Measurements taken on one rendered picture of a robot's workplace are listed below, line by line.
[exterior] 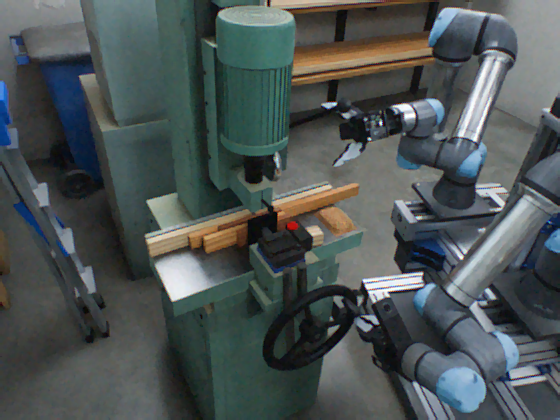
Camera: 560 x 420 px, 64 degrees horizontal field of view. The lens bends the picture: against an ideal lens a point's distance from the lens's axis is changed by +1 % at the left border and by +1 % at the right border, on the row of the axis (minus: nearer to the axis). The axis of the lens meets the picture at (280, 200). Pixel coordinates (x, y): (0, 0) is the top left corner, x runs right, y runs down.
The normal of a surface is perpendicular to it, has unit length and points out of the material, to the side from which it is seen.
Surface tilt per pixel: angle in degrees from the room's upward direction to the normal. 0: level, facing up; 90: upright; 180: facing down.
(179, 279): 0
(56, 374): 1
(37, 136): 90
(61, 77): 95
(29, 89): 90
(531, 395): 0
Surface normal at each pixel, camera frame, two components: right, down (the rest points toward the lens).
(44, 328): 0.04, -0.80
